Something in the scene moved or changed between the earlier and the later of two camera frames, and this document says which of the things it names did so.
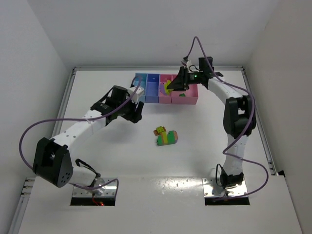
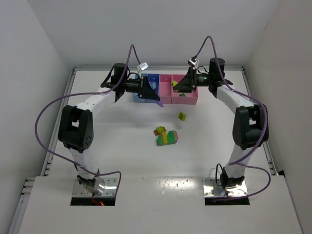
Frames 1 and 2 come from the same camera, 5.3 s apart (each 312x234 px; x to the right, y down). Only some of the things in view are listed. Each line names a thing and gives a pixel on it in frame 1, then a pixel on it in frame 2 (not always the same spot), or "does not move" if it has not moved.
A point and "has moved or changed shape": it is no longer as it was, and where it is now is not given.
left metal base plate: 108,191 does not move
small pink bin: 163,98 does not move
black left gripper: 133,113 -> 142,87
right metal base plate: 211,189 does not move
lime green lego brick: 167,90 has moved or changed shape
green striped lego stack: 165,138 does not move
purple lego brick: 162,88 -> 160,103
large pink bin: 190,96 does not move
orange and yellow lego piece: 160,129 does not move
